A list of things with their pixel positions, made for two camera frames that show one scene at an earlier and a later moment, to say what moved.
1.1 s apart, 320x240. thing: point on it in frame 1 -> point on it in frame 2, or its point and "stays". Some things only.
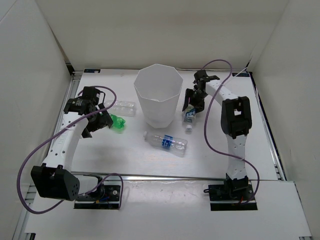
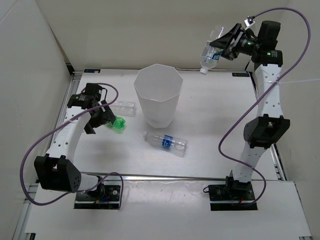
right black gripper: [189, 94] -> [230, 50]
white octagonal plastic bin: [159, 87] stays
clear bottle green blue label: [189, 118] -> [211, 53]
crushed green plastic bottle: [118, 123] stays
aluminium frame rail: [155, 177] stays
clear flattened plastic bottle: [121, 108] stays
